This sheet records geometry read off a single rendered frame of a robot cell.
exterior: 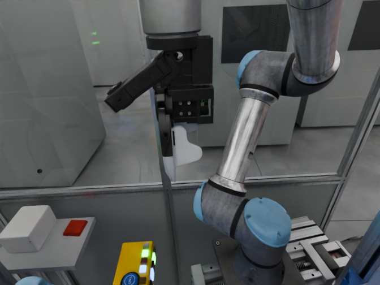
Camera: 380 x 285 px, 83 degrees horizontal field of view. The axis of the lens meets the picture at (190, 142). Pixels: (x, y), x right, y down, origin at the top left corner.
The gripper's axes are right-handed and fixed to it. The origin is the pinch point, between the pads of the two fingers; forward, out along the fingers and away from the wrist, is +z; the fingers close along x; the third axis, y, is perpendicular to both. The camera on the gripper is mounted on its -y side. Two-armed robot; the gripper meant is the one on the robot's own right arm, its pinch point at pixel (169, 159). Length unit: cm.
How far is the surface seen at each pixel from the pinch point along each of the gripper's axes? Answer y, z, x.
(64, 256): -50, 62, 22
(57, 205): -62, 56, 45
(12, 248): -71, 58, 24
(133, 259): -14.7, 40.8, 6.3
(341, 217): 144, 148, 99
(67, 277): -60, 89, 28
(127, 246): -17.6, 40.8, 10.9
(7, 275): -60, 51, 10
